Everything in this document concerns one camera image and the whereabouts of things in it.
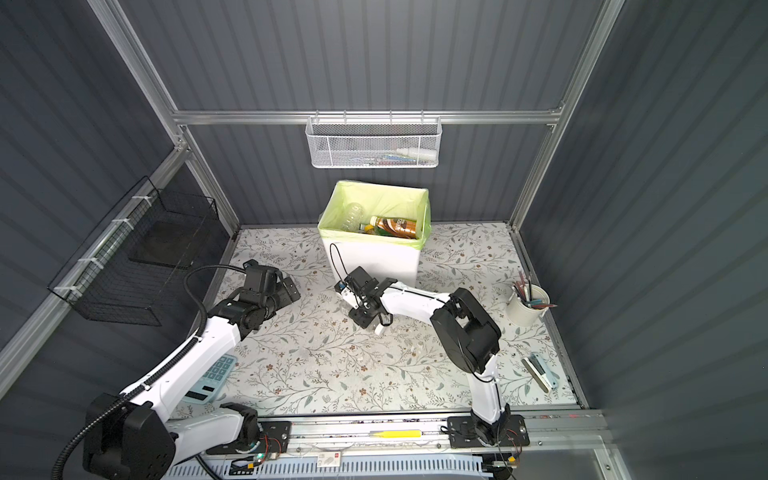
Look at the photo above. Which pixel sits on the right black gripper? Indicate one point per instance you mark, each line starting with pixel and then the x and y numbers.
pixel 362 321

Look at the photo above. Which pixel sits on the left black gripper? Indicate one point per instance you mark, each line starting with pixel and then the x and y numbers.
pixel 284 297

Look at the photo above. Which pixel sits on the amber tea bottle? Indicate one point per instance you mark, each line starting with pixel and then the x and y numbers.
pixel 394 227

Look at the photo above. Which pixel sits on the clear bottle white cap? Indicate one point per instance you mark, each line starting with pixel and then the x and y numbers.
pixel 352 217

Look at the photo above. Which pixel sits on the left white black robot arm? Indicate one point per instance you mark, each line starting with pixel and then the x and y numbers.
pixel 134 436

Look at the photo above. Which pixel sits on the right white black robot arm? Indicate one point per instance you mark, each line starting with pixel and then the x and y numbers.
pixel 470 339

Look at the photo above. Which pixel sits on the white waste bin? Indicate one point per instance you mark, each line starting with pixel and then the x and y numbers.
pixel 379 259

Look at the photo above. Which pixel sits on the green plastic bin liner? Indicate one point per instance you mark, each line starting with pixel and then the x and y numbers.
pixel 376 200

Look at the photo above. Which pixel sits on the floral patterned table mat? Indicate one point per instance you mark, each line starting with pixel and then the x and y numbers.
pixel 312 359

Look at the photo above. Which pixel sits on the teal calculator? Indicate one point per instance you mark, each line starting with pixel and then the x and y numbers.
pixel 208 386

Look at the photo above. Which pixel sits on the white tube in basket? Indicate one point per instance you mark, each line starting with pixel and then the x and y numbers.
pixel 420 155

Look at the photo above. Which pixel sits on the white cup with pens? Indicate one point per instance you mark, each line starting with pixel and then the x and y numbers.
pixel 528 302

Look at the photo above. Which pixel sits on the white stapler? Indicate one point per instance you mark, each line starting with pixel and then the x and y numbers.
pixel 540 372

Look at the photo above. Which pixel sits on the black wire side basket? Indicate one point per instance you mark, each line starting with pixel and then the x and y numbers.
pixel 132 273

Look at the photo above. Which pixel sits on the white wire wall basket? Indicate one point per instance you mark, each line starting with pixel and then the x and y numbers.
pixel 369 145

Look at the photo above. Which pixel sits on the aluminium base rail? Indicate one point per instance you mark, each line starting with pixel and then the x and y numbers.
pixel 566 443

